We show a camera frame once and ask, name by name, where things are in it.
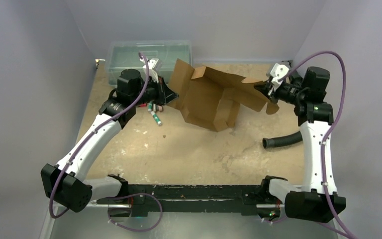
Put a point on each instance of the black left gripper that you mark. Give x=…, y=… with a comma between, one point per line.
x=164, y=94

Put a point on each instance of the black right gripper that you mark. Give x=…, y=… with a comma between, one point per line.
x=270, y=91

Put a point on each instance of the brown cardboard box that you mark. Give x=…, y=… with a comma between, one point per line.
x=211, y=99

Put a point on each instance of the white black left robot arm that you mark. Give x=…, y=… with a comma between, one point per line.
x=65, y=182

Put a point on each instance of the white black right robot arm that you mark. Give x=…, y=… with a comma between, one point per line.
x=315, y=120

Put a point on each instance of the green white marker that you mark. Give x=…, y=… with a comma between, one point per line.
x=156, y=118
x=150, y=107

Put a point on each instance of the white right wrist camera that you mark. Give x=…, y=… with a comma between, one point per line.
x=276, y=72

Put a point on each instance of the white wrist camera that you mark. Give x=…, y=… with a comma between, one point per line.
x=276, y=72
x=151, y=68

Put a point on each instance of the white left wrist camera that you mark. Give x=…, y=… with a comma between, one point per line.
x=151, y=68

